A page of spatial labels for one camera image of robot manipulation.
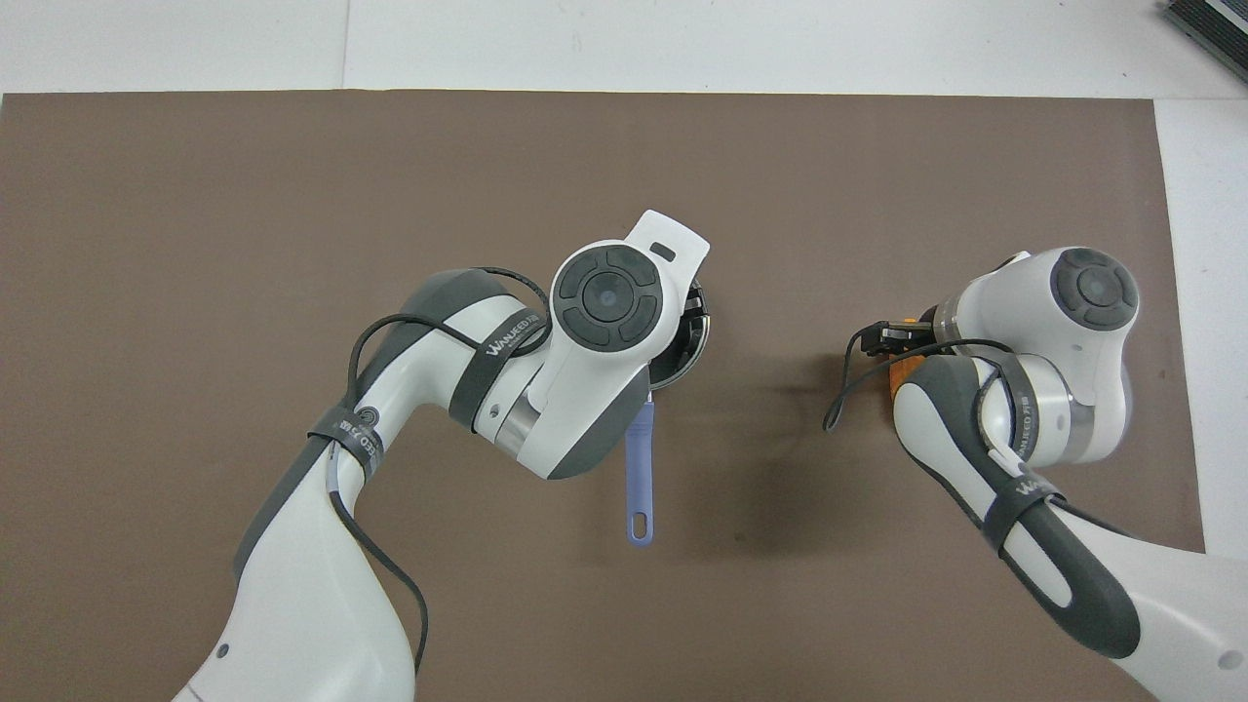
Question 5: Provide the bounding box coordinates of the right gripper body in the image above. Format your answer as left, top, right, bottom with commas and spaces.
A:
863, 320, 937, 360

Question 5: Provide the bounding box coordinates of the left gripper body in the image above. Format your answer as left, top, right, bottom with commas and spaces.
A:
624, 210, 711, 293

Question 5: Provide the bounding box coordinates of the orange corn cob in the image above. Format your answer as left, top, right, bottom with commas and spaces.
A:
882, 317, 929, 396

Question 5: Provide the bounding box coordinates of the glass lid with purple knob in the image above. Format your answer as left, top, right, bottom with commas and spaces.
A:
648, 283, 711, 391

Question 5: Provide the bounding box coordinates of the dark grey ribbed device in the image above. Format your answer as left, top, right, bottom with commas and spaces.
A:
1160, 0, 1248, 58

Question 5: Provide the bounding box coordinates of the brown table mat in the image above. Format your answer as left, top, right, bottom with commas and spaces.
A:
0, 90, 1205, 702

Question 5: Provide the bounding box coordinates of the pot with purple handle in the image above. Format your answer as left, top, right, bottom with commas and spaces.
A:
624, 281, 712, 547

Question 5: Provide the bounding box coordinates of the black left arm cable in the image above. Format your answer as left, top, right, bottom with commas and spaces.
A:
327, 268, 553, 676

